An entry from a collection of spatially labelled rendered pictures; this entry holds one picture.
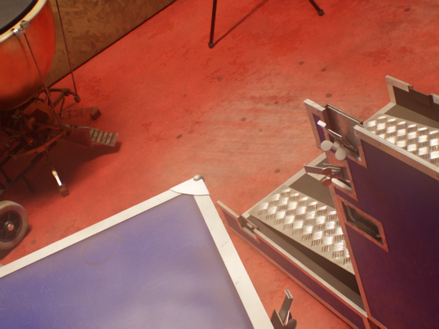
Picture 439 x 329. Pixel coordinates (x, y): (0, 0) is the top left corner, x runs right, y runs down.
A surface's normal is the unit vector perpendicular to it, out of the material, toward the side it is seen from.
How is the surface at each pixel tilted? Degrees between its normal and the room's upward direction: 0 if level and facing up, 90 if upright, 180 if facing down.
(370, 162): 90
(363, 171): 90
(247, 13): 0
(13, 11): 0
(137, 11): 90
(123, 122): 0
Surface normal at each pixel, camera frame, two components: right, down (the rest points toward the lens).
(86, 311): -0.30, -0.72
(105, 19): 0.62, 0.36
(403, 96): -0.77, 0.57
